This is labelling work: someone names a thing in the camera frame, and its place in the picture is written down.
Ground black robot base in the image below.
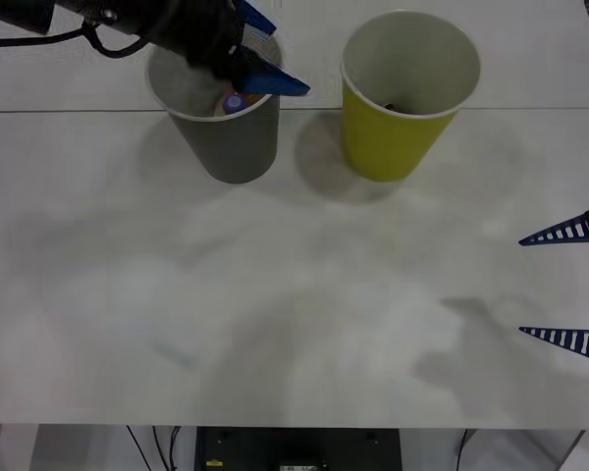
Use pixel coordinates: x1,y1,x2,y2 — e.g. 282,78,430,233
195,426,402,471

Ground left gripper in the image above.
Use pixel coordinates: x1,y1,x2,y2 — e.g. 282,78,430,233
144,0,312,97

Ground yellow-green plastic bin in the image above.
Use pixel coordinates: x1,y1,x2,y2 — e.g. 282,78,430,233
340,9,482,184

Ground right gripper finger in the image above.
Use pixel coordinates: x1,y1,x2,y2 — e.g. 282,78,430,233
517,202,589,247
518,325,589,367

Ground black cable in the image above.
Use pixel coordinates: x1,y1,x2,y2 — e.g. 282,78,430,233
126,425,152,471
151,425,172,471
455,428,470,471
168,425,184,471

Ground grey plastic bin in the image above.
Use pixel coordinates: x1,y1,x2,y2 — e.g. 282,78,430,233
146,28,284,185

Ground purple-capped bottle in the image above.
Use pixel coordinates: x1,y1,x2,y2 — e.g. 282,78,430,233
211,91,248,119

